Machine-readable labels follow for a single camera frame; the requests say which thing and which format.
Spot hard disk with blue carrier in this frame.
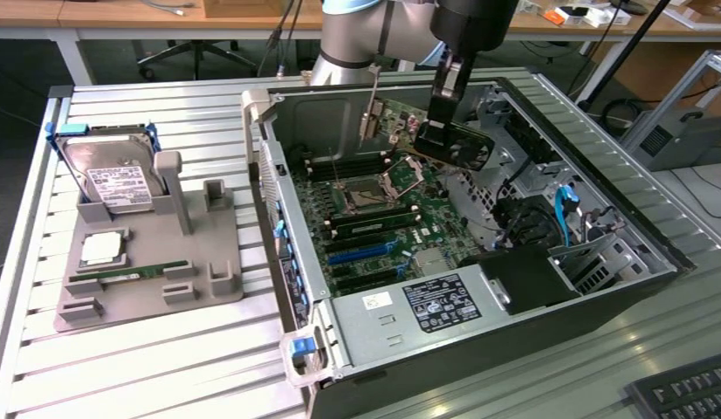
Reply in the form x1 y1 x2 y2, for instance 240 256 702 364
44 123 168 215

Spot black office chair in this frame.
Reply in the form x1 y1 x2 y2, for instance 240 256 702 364
136 38 260 81

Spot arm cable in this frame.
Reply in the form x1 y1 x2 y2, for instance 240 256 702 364
265 0 307 80

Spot black RAM slot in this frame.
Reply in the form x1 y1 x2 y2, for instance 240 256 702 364
324 203 412 223
307 164 391 182
305 155 388 172

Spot open black PC case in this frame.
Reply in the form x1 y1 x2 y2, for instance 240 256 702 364
241 77 696 419

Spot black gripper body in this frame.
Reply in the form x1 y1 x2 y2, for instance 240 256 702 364
428 0 522 57

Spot black RAM stick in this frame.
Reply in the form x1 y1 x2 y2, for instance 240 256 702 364
329 212 420 240

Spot orange white box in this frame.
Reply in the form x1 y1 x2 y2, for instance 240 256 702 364
543 6 588 27

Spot black keyboard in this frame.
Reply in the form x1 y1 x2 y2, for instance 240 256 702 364
623 351 721 419

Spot blue wire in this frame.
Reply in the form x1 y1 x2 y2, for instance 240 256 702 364
554 183 579 248

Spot CPU socket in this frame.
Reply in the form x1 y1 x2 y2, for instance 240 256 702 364
332 176 389 215

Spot graphics card with metal bracket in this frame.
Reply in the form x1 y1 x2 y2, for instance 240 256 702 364
357 62 496 172

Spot wooden desk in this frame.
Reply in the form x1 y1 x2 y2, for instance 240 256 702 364
506 0 721 104
0 0 325 86

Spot brown cardboard box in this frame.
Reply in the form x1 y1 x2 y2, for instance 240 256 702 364
201 0 291 19

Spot green motherboard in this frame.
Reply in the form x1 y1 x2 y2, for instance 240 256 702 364
288 150 492 299

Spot blue case latch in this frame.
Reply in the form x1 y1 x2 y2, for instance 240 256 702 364
287 338 315 360

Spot gray computer box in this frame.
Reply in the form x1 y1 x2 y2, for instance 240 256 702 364
618 108 721 172

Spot green RAM stick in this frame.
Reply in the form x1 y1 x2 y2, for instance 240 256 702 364
68 260 189 284

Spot gray power supply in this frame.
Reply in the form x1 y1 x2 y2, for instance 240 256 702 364
329 264 512 368

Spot gray parts rack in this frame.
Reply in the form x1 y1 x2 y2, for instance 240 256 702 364
52 150 244 333

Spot black fan shroud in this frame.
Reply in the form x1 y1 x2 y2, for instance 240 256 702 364
456 244 583 317

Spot silver chipset heatsink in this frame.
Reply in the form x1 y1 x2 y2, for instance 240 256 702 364
415 251 451 276

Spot black tripod pole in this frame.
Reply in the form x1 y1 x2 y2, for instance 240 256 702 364
578 0 672 110

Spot silver drive cage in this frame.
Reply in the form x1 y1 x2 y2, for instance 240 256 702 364
449 120 570 228

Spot silver CPU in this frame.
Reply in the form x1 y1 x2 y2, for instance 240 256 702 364
78 233 128 265

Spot aluminium frame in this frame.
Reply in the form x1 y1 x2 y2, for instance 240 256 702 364
650 49 721 127

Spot black expansion slot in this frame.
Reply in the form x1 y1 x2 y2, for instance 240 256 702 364
323 233 393 255
333 268 400 294

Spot metal socket cover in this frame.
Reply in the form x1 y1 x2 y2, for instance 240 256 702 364
379 155 433 197

